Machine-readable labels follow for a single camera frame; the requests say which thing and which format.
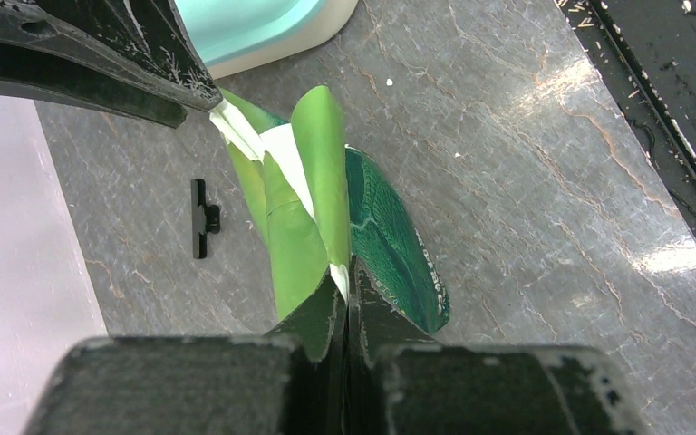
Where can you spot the teal litter box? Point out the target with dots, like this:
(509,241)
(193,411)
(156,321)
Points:
(235,36)

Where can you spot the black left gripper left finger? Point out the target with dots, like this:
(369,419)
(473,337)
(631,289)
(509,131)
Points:
(285,381)

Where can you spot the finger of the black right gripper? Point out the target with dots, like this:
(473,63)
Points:
(41,76)
(141,43)

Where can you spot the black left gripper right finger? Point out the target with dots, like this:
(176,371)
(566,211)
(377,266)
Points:
(402,381)

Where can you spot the green litter bag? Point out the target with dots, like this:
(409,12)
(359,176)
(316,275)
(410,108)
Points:
(347,262)

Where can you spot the black bag clip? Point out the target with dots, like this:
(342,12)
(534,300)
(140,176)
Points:
(205,219)

